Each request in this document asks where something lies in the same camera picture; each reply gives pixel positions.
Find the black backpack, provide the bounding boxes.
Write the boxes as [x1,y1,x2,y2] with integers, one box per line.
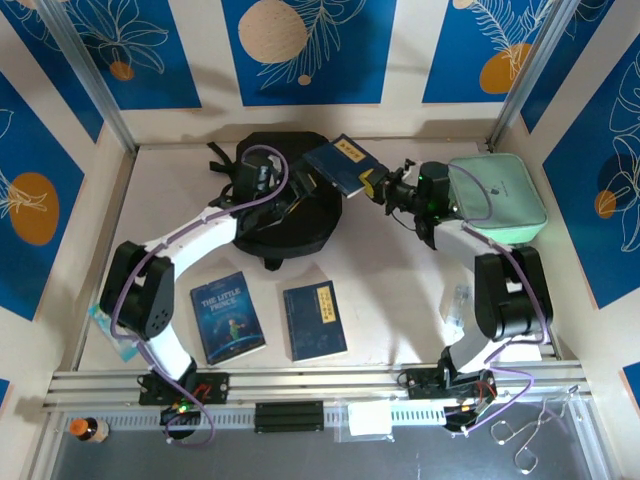
[207,130,345,271]

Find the thick blue yellow-label book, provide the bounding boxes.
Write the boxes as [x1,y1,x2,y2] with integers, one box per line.
[302,133,386,200]

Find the Little Prince blue book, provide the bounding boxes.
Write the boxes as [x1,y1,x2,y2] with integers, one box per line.
[189,270,267,366]

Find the thin blue yellow-label book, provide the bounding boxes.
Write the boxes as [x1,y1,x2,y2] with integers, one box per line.
[282,279,349,364]

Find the clear bag with white paper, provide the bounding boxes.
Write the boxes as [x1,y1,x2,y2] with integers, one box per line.
[333,399,396,444]

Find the mint green zip pouch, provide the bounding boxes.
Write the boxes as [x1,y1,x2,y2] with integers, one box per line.
[447,152,550,246]

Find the clear plastic packet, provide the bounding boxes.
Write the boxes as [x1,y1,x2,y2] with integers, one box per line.
[438,283,474,332]

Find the cyan flat packet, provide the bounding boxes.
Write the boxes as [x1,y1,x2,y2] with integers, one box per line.
[88,302,140,364]

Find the black ribbed block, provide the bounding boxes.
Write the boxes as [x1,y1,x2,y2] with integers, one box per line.
[254,401,325,434]

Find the brown bottle orange cap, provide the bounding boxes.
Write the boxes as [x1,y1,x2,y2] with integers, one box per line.
[68,417,111,445]

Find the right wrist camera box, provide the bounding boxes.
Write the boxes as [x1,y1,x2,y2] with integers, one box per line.
[417,159,452,194]

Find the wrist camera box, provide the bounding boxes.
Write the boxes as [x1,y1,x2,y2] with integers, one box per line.
[235,153,275,197]
[417,159,452,194]

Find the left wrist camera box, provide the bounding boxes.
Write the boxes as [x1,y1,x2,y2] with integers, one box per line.
[235,153,275,197]

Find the aluminium front rail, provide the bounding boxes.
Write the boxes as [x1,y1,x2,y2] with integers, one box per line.
[42,358,594,412]

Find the aluminium corner post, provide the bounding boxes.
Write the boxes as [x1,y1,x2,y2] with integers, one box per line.
[37,0,139,154]
[487,0,584,154]

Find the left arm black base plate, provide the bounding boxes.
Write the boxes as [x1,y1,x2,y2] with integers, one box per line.
[138,372,230,406]

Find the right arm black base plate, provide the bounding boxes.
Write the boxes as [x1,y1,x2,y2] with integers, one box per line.
[404,367,499,401]

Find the white slotted cable duct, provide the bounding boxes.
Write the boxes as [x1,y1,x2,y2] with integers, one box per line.
[62,405,451,432]

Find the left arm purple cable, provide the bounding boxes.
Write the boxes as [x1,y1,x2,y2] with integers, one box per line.
[108,144,291,447]

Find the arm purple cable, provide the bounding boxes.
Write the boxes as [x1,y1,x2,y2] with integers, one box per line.
[108,144,291,447]
[447,162,569,439]

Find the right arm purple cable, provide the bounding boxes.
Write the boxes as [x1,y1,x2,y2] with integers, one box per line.
[447,162,569,439]

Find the bent metal wire hook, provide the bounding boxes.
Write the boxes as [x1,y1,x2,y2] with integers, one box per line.
[514,399,571,476]
[489,384,584,447]

